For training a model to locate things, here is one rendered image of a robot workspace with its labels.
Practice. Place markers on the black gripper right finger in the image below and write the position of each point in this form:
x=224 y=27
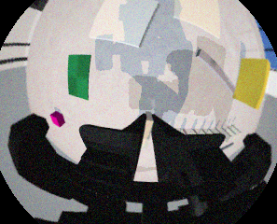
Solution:
x=172 y=146

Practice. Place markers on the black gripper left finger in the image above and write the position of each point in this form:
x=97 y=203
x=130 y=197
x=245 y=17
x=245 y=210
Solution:
x=127 y=141

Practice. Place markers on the yellow rectangular block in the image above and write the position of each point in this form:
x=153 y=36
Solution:
x=252 y=81

